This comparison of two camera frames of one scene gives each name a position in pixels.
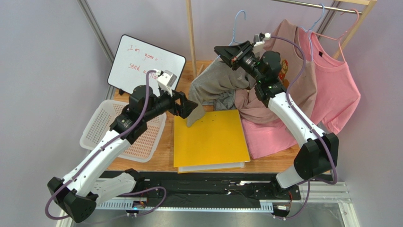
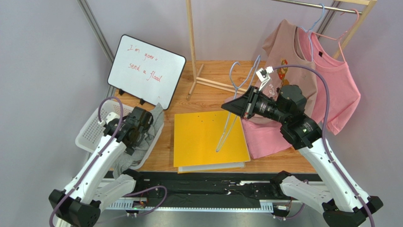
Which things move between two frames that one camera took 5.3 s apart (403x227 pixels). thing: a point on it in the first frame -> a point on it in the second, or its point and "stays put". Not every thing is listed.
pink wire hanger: (341, 36) stays put
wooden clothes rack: (370, 4) stays put
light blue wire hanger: (233, 40) -> (235, 88)
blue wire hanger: (310, 30) stays put
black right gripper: (238, 54) -> (249, 103)
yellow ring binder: (216, 141) stays put
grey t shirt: (215, 86) -> (120, 167)
